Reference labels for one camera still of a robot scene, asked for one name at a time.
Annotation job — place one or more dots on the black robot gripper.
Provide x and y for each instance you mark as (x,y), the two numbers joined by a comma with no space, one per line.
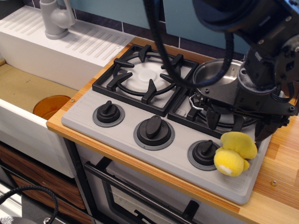
(233,98)

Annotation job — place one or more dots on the yellow stuffed duck toy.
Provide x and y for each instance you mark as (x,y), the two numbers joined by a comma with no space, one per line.
(232,158)

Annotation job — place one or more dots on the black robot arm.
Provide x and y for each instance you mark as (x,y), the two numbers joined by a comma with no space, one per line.
(271,28)

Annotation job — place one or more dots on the black right stove knob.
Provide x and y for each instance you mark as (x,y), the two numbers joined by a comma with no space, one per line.
(201,155)

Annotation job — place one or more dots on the black stove knob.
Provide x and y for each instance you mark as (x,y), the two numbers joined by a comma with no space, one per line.
(154,134)
(108,115)
(201,155)

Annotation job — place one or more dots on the grey toy stove top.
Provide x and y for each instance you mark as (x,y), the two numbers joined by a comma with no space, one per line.
(172,159)

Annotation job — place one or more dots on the black middle stove knob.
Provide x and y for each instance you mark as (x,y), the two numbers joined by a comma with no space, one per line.
(154,134)

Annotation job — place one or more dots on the black left stove knob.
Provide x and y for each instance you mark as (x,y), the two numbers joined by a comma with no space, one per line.
(108,115)

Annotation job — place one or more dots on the black right burner grate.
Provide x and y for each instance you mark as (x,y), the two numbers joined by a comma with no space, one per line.
(184,112)

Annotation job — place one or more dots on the black burner grate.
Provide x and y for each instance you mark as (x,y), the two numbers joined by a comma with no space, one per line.
(184,112)
(139,81)

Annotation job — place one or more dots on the black left burner grate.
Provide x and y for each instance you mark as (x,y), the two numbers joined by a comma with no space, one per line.
(139,81)

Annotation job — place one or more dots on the grey toy faucet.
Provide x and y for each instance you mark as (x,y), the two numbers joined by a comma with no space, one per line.
(56,20)

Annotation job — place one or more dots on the white toy sink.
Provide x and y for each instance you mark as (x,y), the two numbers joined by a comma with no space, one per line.
(34,67)

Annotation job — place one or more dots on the wooden drawer front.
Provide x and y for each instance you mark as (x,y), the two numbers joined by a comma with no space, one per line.
(23,170)

